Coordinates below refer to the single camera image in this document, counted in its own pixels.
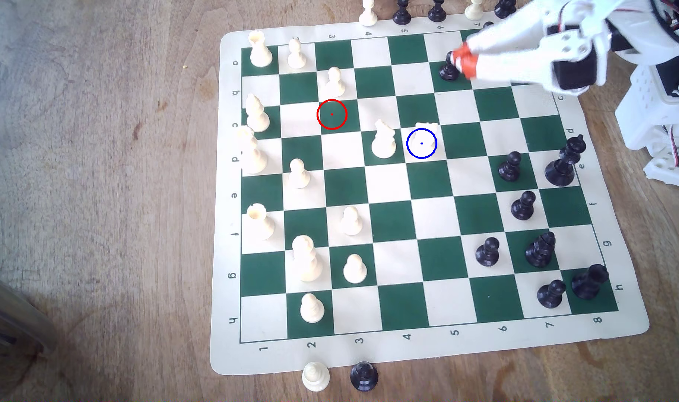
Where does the green white chess mat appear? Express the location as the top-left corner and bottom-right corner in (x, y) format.
(210, 7), (651, 376)

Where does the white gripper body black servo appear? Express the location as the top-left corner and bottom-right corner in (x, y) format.
(545, 16), (612, 94)

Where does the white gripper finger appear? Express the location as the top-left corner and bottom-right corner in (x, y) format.
(450, 4), (565, 64)
(460, 48), (553, 86)

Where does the black cable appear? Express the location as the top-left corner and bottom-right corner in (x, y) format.
(649, 0), (679, 52)

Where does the white chess pawn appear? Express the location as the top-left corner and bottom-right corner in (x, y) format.
(340, 206), (364, 236)
(324, 66), (346, 99)
(299, 294), (325, 324)
(413, 121), (439, 153)
(343, 254), (368, 284)
(302, 362), (330, 392)
(288, 159), (311, 189)

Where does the black chess rook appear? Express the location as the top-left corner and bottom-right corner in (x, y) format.
(571, 264), (609, 300)

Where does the white perforated base plate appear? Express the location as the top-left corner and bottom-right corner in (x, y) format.
(643, 146), (679, 192)

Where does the white chess rook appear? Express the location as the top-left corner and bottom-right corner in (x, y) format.
(249, 30), (273, 68)
(247, 203), (275, 240)

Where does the white chess knight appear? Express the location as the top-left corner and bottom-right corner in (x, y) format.
(371, 119), (397, 159)

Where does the white pawn a2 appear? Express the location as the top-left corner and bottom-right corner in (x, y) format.
(287, 37), (308, 70)

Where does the white chess bishop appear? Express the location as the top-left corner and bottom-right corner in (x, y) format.
(245, 93), (271, 133)

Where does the black chess knight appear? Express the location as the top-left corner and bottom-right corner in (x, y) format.
(525, 231), (557, 268)

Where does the white chess king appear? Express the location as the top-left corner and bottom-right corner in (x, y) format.
(292, 235), (324, 283)

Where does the black chess king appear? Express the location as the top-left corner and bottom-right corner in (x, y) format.
(544, 134), (587, 188)

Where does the grey metal object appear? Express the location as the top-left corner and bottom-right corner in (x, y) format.
(0, 268), (59, 354)

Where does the white chess queen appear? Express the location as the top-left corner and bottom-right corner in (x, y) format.
(237, 125), (269, 175)

